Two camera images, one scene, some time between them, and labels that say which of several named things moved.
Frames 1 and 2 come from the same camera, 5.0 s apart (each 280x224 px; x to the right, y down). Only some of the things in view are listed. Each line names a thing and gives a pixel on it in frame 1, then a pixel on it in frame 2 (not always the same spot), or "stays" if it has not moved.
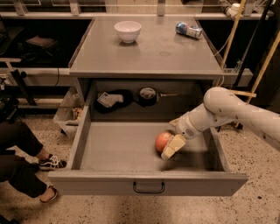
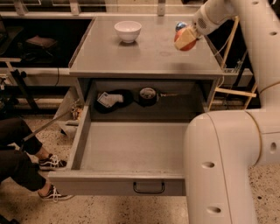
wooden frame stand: [251, 94] stays
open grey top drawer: [119, 158] stays
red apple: [162, 139] -> [189, 46]
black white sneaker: [52, 163] stays
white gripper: [185, 126] -> [203, 24]
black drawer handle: [149, 191] stays
